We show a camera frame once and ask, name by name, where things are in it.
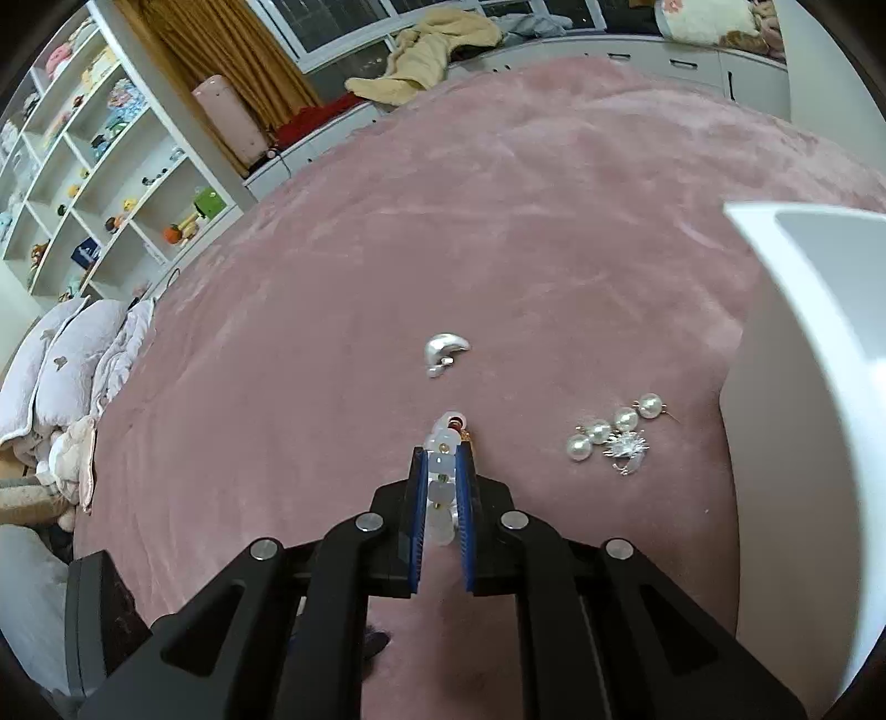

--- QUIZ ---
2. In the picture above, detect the white bookshelf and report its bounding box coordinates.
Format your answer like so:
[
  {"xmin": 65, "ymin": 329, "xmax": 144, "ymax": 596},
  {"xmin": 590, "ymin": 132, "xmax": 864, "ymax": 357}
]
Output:
[{"xmin": 0, "ymin": 0, "xmax": 259, "ymax": 300}]

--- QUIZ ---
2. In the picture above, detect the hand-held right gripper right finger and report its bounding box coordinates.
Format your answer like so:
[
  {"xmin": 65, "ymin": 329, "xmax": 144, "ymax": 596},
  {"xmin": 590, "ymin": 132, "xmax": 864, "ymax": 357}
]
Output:
[{"xmin": 455, "ymin": 443, "xmax": 807, "ymax": 720}]

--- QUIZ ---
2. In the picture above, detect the yellow crumpled blanket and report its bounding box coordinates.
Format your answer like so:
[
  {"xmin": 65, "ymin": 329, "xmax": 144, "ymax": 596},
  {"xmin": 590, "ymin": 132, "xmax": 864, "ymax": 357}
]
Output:
[{"xmin": 344, "ymin": 12, "xmax": 504, "ymax": 107}]

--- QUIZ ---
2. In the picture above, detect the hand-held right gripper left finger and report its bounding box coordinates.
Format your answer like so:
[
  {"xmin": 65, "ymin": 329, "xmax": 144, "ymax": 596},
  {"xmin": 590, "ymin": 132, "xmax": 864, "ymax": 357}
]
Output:
[{"xmin": 79, "ymin": 447, "xmax": 426, "ymax": 720}]

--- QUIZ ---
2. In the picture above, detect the mustard curtain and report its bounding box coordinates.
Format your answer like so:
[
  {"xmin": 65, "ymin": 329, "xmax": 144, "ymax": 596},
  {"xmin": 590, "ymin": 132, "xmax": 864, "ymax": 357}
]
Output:
[{"xmin": 114, "ymin": 0, "xmax": 323, "ymax": 177}]

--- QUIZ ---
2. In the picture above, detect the lavender quilted pillow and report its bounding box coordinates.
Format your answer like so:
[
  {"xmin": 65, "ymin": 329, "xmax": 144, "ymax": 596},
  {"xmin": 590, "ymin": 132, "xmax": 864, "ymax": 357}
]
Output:
[
  {"xmin": 90, "ymin": 297, "xmax": 157, "ymax": 416},
  {"xmin": 38, "ymin": 297, "xmax": 132, "ymax": 416},
  {"xmin": 0, "ymin": 303, "xmax": 91, "ymax": 448}
]

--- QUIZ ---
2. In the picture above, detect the pink upright appliance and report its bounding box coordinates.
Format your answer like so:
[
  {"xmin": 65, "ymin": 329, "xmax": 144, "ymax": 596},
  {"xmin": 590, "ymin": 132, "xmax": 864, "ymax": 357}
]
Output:
[{"xmin": 192, "ymin": 74, "xmax": 272, "ymax": 162}]

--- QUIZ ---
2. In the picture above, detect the silver crescent earring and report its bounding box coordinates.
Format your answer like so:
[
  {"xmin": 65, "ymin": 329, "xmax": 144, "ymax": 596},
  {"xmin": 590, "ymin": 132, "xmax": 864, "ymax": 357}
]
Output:
[{"xmin": 422, "ymin": 332, "xmax": 472, "ymax": 379}]

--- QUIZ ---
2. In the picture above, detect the pink plush blanket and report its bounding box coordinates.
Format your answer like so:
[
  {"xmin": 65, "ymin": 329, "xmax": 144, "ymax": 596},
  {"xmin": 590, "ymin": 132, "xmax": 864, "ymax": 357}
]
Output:
[{"xmin": 73, "ymin": 56, "xmax": 886, "ymax": 720}]

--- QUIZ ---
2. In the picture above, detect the white window seat cabinet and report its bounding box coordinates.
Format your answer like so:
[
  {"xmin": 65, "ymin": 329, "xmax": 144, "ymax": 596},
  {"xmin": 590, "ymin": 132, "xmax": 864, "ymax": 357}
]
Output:
[{"xmin": 242, "ymin": 31, "xmax": 794, "ymax": 202}]

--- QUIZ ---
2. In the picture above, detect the white jewelry box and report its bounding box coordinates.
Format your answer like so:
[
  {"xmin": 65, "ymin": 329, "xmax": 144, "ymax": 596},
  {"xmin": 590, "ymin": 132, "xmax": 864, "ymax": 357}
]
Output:
[{"xmin": 720, "ymin": 200, "xmax": 886, "ymax": 720}]

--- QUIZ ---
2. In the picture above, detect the floral white cushion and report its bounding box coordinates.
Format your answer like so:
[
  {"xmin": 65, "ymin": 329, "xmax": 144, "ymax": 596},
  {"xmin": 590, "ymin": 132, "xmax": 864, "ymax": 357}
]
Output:
[{"xmin": 654, "ymin": 0, "xmax": 766, "ymax": 47}]

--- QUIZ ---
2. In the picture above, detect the grey blue cloth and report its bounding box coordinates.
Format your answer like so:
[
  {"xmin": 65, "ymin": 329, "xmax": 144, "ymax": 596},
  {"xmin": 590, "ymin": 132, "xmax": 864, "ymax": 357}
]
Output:
[{"xmin": 494, "ymin": 12, "xmax": 575, "ymax": 41}]

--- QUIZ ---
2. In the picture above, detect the white shell disc earring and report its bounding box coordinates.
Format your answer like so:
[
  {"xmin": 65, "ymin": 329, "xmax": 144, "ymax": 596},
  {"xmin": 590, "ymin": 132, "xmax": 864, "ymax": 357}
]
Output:
[{"xmin": 425, "ymin": 410, "xmax": 475, "ymax": 548}]

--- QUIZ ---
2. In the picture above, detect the pearl drop earring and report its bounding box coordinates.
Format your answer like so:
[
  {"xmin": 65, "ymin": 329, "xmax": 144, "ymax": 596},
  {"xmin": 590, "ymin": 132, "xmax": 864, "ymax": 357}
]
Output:
[
  {"xmin": 612, "ymin": 392, "xmax": 682, "ymax": 434},
  {"xmin": 565, "ymin": 419, "xmax": 614, "ymax": 464}
]

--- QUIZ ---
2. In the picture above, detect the silver flower earring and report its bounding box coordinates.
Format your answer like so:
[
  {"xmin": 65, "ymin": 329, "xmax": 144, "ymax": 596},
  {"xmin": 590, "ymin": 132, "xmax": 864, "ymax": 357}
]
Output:
[{"xmin": 601, "ymin": 430, "xmax": 652, "ymax": 479}]

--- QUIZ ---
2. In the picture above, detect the red cloth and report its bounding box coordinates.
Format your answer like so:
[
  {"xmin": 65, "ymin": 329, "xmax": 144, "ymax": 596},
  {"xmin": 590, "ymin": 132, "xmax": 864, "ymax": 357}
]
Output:
[{"xmin": 273, "ymin": 93, "xmax": 367, "ymax": 150}]

